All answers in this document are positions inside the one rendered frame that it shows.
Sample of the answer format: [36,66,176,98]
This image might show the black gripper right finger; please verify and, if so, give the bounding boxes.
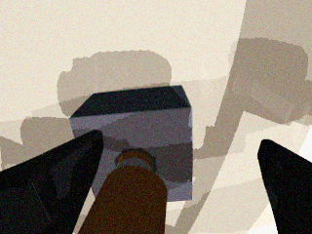
[257,139,312,234]

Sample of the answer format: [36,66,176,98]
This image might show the orange cylinder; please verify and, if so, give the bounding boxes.
[78,165,168,234]

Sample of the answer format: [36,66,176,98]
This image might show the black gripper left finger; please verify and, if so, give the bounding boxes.
[0,130,104,234]

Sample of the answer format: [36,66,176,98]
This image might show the dark grey block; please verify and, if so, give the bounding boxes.
[69,85,194,202]

